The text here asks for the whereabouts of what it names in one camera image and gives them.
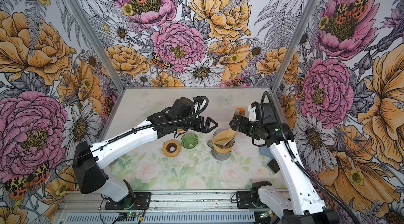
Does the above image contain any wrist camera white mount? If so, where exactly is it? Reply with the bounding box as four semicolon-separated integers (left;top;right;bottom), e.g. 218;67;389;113
193;96;204;114
248;105;257;122

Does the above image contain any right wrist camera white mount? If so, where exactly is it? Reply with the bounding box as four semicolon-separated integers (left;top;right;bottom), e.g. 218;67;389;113
248;105;257;122

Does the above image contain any green circuit board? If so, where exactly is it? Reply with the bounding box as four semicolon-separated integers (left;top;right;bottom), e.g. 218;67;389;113
260;210;274;218

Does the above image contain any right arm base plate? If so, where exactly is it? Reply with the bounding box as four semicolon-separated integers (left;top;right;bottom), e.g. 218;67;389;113
236;191;263;209

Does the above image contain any brown paper coffee filter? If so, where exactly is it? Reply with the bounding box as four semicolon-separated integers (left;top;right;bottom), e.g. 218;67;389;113
213;129;237;147

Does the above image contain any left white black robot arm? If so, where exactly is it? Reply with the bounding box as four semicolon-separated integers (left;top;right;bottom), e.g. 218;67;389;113
72;96;218;207

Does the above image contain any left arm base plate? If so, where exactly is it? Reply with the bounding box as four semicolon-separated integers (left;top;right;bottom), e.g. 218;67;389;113
104;192;152;210

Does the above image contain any green glass dripper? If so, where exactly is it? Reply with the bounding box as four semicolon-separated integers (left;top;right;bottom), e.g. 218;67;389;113
181;132;199;149

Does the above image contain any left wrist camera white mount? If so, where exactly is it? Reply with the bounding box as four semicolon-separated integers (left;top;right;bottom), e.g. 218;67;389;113
193;96;204;114

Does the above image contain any orange coffee filter pack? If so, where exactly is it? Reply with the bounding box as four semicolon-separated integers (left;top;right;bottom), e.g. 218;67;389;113
233;108;246;118

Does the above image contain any clear grey glass carafe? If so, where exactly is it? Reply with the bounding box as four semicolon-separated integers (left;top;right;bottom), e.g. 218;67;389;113
207;140;231;161

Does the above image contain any small black box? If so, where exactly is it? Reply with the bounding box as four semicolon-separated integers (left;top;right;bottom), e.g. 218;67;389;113
267;159;280;173

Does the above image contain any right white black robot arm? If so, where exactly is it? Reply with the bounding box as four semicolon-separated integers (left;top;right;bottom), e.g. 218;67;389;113
230;102;340;224

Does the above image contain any aluminium rail frame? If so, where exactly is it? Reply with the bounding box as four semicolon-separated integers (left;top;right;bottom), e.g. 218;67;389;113
53;189;289;224

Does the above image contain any wooden ring holder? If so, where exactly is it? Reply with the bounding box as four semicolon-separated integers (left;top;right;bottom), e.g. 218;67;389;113
213;144;231;154
163;140;181;158

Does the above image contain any wooden ring holder front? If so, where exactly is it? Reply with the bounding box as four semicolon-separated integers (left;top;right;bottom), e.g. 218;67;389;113
213;144;231;154

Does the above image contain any clear grey glass dripper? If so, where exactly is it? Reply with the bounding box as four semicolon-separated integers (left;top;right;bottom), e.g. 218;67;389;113
212;129;237;153

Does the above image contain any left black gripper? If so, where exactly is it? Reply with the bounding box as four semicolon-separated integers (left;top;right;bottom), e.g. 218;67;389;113
177;115;218;133

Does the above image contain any left black corrugated cable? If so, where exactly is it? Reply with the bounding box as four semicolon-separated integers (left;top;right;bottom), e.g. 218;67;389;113
54;96;209;184

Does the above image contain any blue grey oval sponge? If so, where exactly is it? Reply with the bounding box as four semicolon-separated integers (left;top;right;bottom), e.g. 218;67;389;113
259;147;274;159

